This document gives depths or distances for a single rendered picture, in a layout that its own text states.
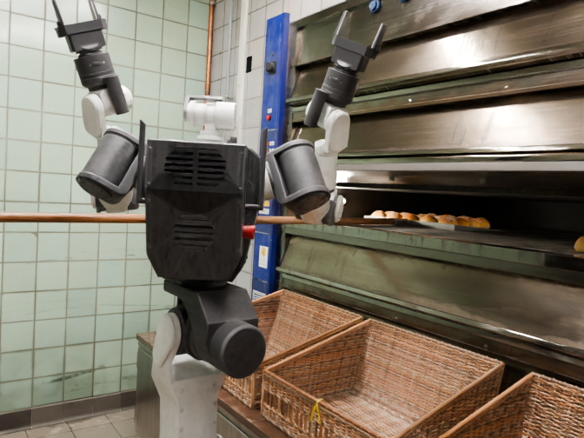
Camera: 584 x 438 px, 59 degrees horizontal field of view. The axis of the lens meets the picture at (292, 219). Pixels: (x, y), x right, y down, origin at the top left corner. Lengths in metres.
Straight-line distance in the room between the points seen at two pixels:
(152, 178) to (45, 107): 1.93
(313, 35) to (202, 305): 1.61
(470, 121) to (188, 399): 1.17
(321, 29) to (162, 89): 1.12
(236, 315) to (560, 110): 1.03
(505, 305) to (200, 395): 0.91
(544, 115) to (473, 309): 0.61
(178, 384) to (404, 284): 0.92
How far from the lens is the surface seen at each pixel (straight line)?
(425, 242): 1.82
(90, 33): 1.44
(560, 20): 1.68
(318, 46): 2.41
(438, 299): 1.78
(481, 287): 1.71
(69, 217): 1.66
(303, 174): 1.17
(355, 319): 1.98
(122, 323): 3.15
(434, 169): 1.61
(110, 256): 3.05
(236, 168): 1.04
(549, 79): 1.64
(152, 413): 2.55
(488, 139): 1.68
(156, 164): 1.07
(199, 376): 1.31
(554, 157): 1.42
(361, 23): 2.22
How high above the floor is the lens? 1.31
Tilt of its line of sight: 3 degrees down
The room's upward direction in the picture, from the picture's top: 3 degrees clockwise
